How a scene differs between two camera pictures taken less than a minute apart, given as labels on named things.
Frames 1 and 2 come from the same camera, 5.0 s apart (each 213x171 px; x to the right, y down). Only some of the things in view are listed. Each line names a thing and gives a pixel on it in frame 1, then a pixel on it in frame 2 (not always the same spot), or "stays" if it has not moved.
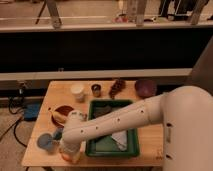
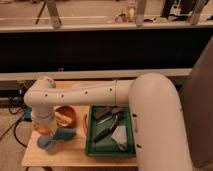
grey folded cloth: [121, 139] stays
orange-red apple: [74, 158] to [44, 131]
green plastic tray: [123, 143] stays
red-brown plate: [65, 110] stays
